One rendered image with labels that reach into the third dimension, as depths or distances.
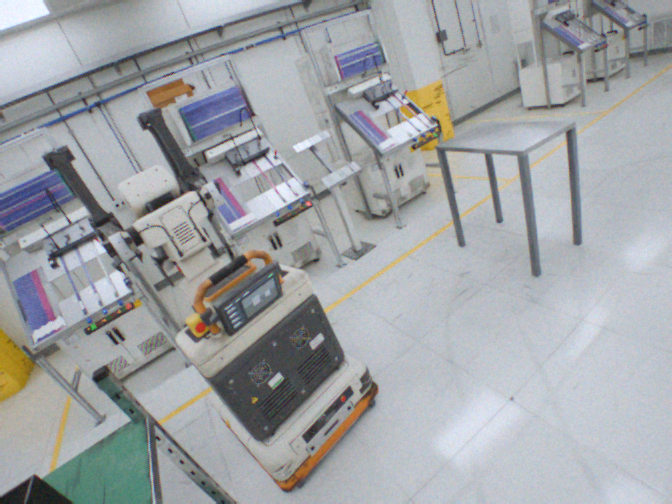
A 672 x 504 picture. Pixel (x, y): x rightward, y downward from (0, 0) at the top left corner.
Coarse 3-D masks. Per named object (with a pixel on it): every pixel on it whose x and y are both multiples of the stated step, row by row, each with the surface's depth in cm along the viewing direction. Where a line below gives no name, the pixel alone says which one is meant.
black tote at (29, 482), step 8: (24, 480) 52; (32, 480) 52; (40, 480) 53; (16, 488) 52; (24, 488) 52; (32, 488) 51; (40, 488) 52; (48, 488) 54; (0, 496) 51; (8, 496) 51; (16, 496) 52; (24, 496) 53; (32, 496) 50; (40, 496) 51; (48, 496) 53; (56, 496) 55; (64, 496) 56
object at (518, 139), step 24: (456, 144) 218; (480, 144) 202; (504, 144) 187; (528, 144) 175; (576, 144) 186; (528, 168) 176; (576, 168) 192; (528, 192) 180; (576, 192) 198; (456, 216) 251; (528, 216) 188; (576, 216) 206; (528, 240) 197; (576, 240) 214
